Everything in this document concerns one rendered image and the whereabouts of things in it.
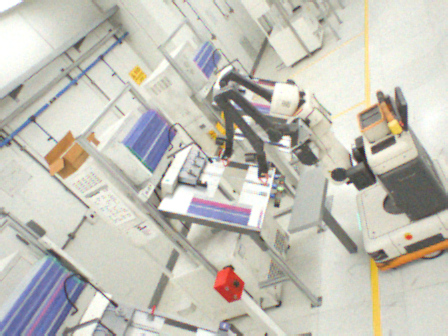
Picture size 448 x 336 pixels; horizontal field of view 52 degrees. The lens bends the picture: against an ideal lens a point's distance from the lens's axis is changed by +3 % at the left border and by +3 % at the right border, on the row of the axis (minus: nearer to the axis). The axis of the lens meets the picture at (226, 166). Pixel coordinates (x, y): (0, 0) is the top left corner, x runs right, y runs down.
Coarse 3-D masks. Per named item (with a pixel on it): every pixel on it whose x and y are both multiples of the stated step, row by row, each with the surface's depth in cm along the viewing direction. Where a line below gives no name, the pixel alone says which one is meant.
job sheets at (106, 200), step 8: (96, 192) 304; (104, 192) 302; (112, 192) 301; (96, 200) 309; (104, 200) 306; (112, 200) 305; (120, 200) 304; (104, 208) 312; (112, 208) 309; (120, 208) 308; (128, 208) 306; (112, 216) 315; (120, 216) 313; (128, 216) 311; (120, 224) 319; (144, 224) 313; (128, 232) 322; (144, 232) 317; (152, 232) 316
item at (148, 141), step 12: (144, 120) 320; (156, 120) 330; (132, 132) 309; (144, 132) 313; (156, 132) 324; (132, 144) 299; (144, 144) 308; (156, 144) 318; (168, 144) 329; (144, 156) 303; (156, 156) 313
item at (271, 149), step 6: (264, 144) 366; (270, 150) 368; (276, 150) 371; (270, 156) 372; (276, 156) 371; (282, 156) 375; (276, 162) 375; (282, 162) 373; (282, 168) 377; (288, 168) 375; (288, 174) 379; (294, 174) 379; (294, 180) 381; (330, 198) 397; (330, 204) 390; (330, 210) 384
